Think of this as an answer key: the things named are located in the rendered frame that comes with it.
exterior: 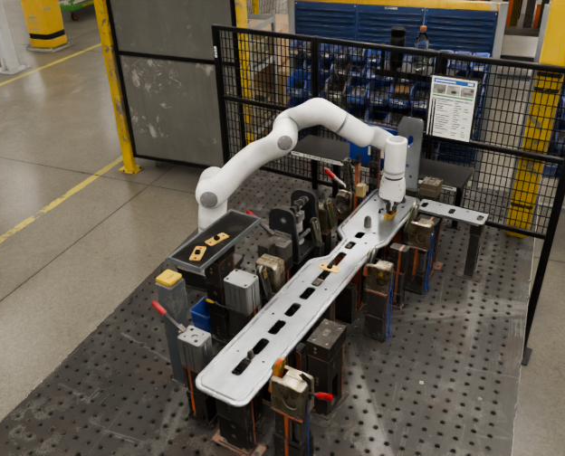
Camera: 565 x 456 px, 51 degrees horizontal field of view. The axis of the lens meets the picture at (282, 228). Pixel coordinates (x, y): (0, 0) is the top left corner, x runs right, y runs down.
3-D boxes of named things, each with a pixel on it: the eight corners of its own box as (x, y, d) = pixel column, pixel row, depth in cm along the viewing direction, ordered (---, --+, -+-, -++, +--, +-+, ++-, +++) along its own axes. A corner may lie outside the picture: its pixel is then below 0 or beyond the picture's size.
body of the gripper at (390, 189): (378, 175, 240) (377, 198, 246) (402, 180, 235) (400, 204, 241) (386, 167, 245) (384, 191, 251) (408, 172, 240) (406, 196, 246)
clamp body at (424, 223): (424, 299, 249) (433, 230, 231) (397, 291, 255) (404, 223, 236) (431, 288, 256) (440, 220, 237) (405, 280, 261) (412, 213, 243)
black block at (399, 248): (403, 314, 242) (409, 255, 226) (378, 306, 247) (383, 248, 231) (410, 303, 248) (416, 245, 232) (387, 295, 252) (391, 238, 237)
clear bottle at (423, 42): (423, 71, 277) (427, 28, 267) (410, 70, 280) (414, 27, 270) (427, 68, 282) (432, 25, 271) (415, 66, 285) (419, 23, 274)
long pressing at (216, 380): (250, 414, 163) (250, 411, 163) (186, 384, 174) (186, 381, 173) (423, 200, 263) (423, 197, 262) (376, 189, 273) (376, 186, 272)
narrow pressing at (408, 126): (416, 190, 268) (424, 119, 250) (393, 185, 274) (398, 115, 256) (416, 189, 269) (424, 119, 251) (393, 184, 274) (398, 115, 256)
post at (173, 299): (186, 388, 211) (170, 290, 187) (170, 380, 214) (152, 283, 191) (199, 375, 216) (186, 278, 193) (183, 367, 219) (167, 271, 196)
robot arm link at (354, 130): (332, 120, 241) (392, 156, 249) (334, 136, 227) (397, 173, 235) (345, 102, 237) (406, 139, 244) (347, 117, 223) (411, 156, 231)
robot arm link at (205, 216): (196, 231, 248) (195, 180, 236) (202, 210, 264) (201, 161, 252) (225, 232, 249) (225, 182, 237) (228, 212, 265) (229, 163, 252)
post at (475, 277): (479, 282, 258) (489, 226, 242) (454, 275, 263) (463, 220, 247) (483, 275, 262) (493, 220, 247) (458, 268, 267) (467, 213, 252)
